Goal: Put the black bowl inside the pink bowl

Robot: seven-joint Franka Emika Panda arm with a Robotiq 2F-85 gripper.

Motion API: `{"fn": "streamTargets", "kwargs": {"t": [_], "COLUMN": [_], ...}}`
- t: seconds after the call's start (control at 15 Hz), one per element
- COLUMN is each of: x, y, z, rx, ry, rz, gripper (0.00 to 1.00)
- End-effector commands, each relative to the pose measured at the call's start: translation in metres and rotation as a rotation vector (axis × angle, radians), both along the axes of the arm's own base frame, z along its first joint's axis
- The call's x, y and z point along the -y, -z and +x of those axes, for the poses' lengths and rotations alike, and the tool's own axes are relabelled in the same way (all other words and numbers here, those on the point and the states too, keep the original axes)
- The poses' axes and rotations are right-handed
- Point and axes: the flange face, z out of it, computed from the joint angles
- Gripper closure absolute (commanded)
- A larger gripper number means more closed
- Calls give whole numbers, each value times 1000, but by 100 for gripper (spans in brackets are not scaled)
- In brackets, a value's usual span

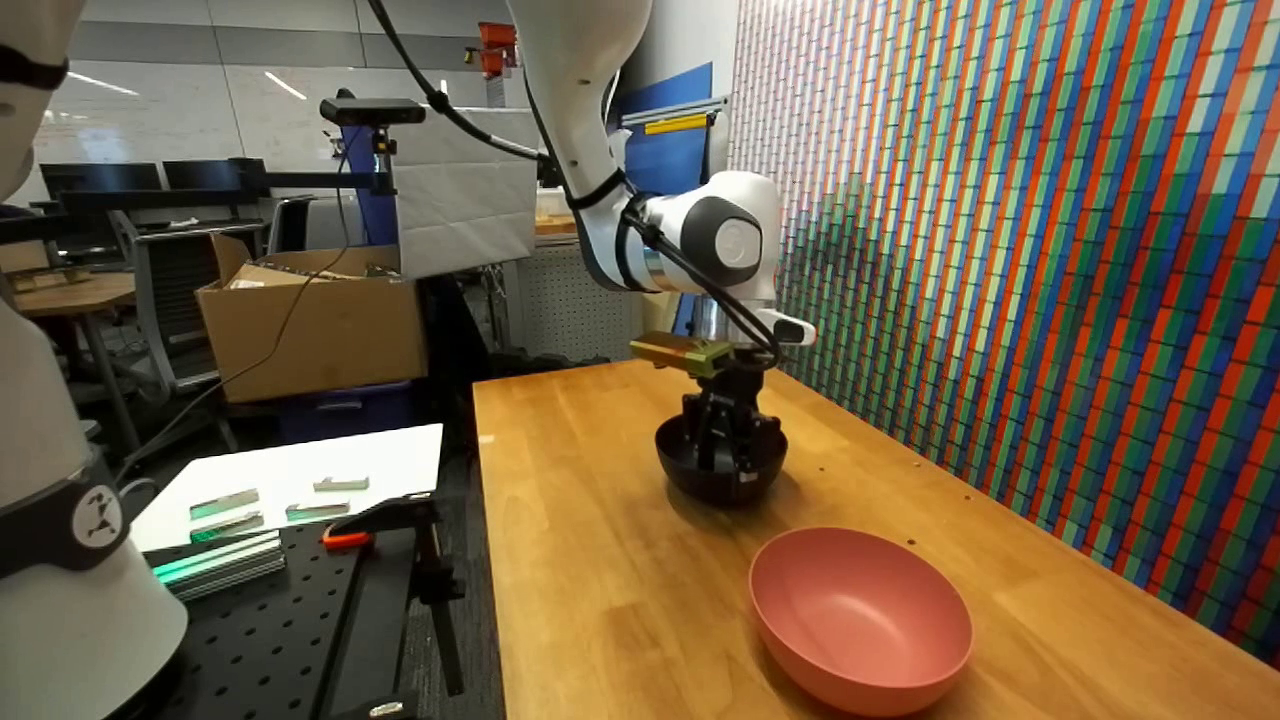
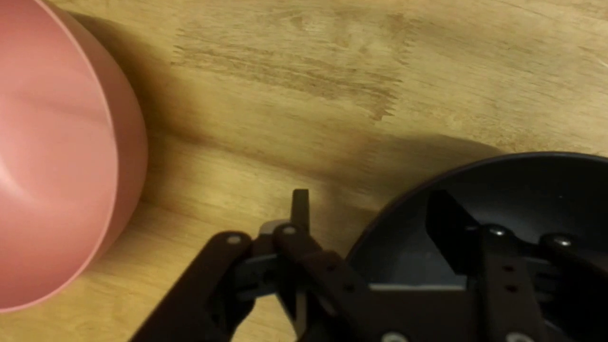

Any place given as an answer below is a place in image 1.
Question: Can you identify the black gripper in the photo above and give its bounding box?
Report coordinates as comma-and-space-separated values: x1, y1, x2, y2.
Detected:
684, 352, 777, 486

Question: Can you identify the black bowl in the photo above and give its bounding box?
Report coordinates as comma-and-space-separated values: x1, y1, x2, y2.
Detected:
653, 408, 793, 511

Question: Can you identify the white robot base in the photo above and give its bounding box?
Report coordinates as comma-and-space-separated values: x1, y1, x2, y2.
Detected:
0, 0, 194, 720

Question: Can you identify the pink bowl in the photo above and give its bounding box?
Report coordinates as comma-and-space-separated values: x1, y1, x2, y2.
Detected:
743, 524, 981, 720

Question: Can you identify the blue panel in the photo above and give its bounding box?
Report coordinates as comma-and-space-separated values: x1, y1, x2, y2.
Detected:
622, 62, 721, 205

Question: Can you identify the black tripod clamp stand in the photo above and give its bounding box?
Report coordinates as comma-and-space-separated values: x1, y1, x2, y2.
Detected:
317, 494, 472, 701

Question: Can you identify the white square board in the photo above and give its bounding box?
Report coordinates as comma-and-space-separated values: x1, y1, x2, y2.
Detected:
392, 104, 546, 283

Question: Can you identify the cardboard box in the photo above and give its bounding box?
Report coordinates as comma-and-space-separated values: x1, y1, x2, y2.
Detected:
194, 243, 433, 408

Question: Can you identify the white paper sheet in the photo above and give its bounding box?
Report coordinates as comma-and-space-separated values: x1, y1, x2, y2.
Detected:
128, 421, 450, 561

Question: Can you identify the black perforated breadboard table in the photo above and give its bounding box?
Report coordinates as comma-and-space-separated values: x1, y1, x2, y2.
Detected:
126, 517, 514, 720

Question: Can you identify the green metal bar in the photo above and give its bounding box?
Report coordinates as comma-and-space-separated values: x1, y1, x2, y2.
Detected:
149, 528, 289, 606

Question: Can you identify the black computer monitor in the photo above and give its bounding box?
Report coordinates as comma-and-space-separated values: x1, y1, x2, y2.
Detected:
159, 156, 273, 200
38, 159, 170, 205

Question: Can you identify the grey office chair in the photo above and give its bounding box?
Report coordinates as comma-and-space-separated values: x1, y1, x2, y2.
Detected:
109, 205, 255, 404

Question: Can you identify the green yellow wrist camera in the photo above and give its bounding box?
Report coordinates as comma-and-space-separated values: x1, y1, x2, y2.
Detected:
629, 334, 742, 379

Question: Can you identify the black camera on blue stand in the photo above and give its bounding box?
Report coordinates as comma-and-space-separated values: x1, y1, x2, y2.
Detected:
317, 89, 433, 251

